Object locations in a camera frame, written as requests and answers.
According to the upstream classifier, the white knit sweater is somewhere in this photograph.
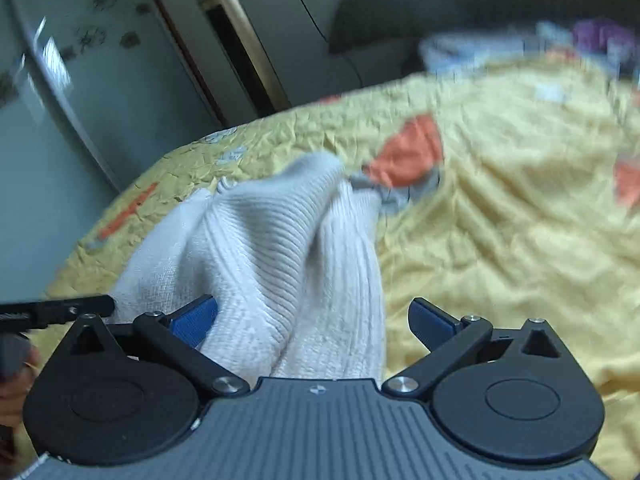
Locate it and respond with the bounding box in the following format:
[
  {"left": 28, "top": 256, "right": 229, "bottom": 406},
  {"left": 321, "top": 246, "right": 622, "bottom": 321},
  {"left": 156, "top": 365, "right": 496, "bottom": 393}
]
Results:
[{"left": 112, "top": 152, "right": 385, "bottom": 382}]

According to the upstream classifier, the person's left hand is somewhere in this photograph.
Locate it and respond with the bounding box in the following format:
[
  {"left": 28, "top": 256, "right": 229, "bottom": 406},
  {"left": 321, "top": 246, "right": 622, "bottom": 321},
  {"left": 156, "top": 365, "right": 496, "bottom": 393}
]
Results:
[{"left": 0, "top": 347, "right": 40, "bottom": 428}]

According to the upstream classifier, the yellow patterned bed quilt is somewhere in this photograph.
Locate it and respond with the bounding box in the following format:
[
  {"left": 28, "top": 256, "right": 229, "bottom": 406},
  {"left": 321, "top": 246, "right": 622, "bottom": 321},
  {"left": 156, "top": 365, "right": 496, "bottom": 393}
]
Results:
[{"left": 47, "top": 56, "right": 639, "bottom": 479}]

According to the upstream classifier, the frosted glass wardrobe door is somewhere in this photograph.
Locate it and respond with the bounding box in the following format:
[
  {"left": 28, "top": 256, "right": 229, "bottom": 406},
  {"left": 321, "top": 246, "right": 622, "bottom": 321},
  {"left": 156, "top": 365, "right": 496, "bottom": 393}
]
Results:
[{"left": 1, "top": 0, "right": 218, "bottom": 301}]

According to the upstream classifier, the purple cloth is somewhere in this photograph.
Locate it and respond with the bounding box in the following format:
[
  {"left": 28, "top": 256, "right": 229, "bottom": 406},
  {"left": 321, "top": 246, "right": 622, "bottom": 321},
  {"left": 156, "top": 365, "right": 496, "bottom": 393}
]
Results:
[{"left": 572, "top": 18, "right": 634, "bottom": 53}]

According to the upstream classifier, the gold standing air conditioner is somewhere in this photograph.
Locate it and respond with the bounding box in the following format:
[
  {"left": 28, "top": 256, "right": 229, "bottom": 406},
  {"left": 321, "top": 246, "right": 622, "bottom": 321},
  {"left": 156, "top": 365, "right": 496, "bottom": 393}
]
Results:
[{"left": 196, "top": 0, "right": 291, "bottom": 117}]

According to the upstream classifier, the black wall cable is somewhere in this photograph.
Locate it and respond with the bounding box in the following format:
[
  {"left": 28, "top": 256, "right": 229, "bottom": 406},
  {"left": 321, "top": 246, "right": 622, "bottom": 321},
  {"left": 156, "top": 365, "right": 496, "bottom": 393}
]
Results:
[{"left": 278, "top": 0, "right": 364, "bottom": 91}]

